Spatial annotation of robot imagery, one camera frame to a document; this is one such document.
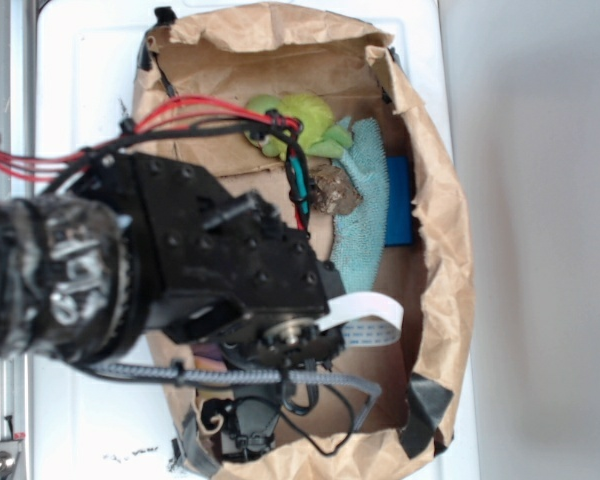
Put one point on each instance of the blue block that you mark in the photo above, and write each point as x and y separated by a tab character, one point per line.
399	215

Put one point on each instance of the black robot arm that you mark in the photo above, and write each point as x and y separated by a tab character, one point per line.
62	291

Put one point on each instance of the brown rock lump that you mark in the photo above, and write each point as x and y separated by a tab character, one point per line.
333	191

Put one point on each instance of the aluminium frame rail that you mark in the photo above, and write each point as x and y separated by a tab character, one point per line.
17	135

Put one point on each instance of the green plush toy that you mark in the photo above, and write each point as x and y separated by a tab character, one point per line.
320	135

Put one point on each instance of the light blue towel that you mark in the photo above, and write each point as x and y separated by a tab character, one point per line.
359	237

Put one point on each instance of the brown paper bag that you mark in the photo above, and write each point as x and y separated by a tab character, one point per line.
277	48

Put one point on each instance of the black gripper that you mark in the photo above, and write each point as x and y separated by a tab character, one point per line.
207	268

